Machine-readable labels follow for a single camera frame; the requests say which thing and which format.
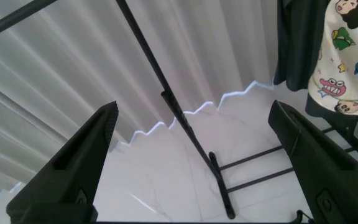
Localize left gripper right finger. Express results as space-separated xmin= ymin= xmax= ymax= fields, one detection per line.
xmin=267 ymin=99 xmax=358 ymax=224

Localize black clothes rack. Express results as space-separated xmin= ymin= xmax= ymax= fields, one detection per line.
xmin=0 ymin=0 xmax=358 ymax=220

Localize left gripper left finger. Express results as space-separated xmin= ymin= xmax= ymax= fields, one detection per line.
xmin=6 ymin=100 xmax=119 ymax=224

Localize cream printed garment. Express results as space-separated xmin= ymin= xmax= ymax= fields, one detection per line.
xmin=308 ymin=0 xmax=358 ymax=118

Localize dark grey garment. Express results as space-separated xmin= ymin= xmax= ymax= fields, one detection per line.
xmin=273 ymin=0 xmax=358 ymax=169

